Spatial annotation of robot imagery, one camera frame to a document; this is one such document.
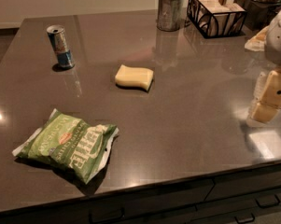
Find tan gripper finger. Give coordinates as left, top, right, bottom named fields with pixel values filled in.
left=248, top=66, right=281, bottom=123

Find green jalapeno chip bag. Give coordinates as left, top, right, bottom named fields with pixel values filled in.
left=12, top=109, right=119, bottom=184

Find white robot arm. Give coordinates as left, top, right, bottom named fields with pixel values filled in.
left=246, top=10, right=281, bottom=127

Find redbull can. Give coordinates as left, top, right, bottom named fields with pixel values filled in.
left=47, top=24, right=75, bottom=69

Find yellow snack packet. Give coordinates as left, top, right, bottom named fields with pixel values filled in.
left=245, top=26, right=268, bottom=52

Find dark snack container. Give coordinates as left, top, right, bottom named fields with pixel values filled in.
left=234, top=0, right=281, bottom=30

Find dark drawer cabinet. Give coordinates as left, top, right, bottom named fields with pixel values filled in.
left=0, top=164, right=281, bottom=224

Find metal cup with stirrers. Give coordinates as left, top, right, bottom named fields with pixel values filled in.
left=157, top=0, right=183, bottom=32

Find yellow sponge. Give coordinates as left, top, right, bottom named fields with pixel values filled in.
left=115, top=64, right=154, bottom=91

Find black wire napkin holder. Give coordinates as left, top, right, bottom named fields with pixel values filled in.
left=187, top=0, right=246, bottom=38

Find black drawer handle right upper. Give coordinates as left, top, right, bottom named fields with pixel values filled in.
left=256, top=195, right=281, bottom=209

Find black drawer handle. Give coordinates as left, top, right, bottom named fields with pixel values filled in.
left=256, top=195, right=281, bottom=209
left=234, top=214, right=256, bottom=224
left=88, top=208, right=125, bottom=224

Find black drawer handle right lower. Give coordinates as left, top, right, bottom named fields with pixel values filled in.
left=234, top=214, right=256, bottom=224

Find black drawer handle left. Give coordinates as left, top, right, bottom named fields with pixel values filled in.
left=88, top=208, right=125, bottom=224

